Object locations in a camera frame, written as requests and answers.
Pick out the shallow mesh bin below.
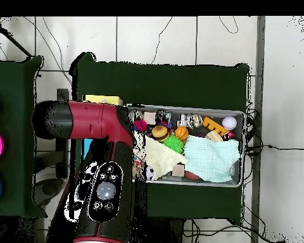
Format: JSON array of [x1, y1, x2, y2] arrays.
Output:
[[127, 103, 246, 188]]

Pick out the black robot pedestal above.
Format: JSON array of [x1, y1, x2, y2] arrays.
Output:
[[146, 216, 185, 243]]

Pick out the cream waffle cloth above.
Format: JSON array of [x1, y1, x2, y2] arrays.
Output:
[[144, 136, 188, 181]]

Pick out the mint green waffle cloth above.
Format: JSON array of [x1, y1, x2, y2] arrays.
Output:
[[183, 134, 241, 183]]

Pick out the crushed silver can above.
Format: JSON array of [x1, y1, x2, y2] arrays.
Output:
[[128, 109, 143, 122]]

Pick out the grey metal bar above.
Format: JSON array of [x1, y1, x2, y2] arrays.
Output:
[[250, 16, 267, 243]]

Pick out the small toy soccer ball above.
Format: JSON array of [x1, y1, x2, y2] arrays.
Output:
[[145, 165, 156, 181]]

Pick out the green spiky rubber ball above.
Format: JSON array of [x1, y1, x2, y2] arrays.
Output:
[[163, 134, 186, 154]]

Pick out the wooden box with three holes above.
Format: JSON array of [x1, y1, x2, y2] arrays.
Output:
[[81, 94, 124, 161]]

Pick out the hamburger toy ball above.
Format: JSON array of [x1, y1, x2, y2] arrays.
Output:
[[151, 125, 170, 142]]

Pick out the black tripod leg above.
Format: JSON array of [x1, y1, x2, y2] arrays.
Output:
[[0, 16, 33, 58]]

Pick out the dark green tablecloth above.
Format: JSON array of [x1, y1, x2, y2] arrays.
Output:
[[69, 52, 251, 223], [0, 56, 48, 219]]

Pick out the black cable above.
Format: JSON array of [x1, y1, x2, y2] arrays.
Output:
[[245, 143, 304, 153]]

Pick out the orange toy basketball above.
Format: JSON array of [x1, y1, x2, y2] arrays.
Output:
[[174, 125, 190, 140]]

